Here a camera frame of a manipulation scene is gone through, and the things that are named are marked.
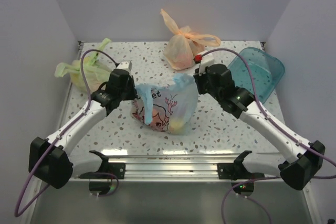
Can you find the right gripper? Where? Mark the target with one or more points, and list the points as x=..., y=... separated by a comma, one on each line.
x=198, y=79

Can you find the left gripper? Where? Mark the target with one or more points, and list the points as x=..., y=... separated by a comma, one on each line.
x=132, y=95

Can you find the blue plastic bag with fruit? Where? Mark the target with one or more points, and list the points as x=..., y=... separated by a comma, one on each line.
x=166, y=109

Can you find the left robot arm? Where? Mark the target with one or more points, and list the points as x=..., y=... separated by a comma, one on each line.
x=51, y=160

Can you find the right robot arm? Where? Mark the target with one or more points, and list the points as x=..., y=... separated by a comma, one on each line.
x=298, y=159

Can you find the orange plastic bag with fruit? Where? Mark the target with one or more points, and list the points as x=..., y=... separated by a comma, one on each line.
x=185, y=44

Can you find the teal transparent plastic basin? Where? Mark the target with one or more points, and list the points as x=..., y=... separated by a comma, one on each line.
x=266, y=71

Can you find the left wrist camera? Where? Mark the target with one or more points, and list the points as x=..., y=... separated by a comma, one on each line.
x=125, y=65

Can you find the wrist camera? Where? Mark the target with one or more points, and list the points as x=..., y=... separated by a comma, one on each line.
x=204, y=59
x=125, y=65

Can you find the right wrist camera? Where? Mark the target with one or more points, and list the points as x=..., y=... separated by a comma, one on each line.
x=204, y=59

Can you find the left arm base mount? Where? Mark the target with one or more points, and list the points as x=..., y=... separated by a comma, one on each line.
x=110, y=167

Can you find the aluminium front rail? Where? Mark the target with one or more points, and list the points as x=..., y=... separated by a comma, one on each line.
x=171, y=168

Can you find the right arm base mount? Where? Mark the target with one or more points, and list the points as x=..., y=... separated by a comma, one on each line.
x=235, y=170

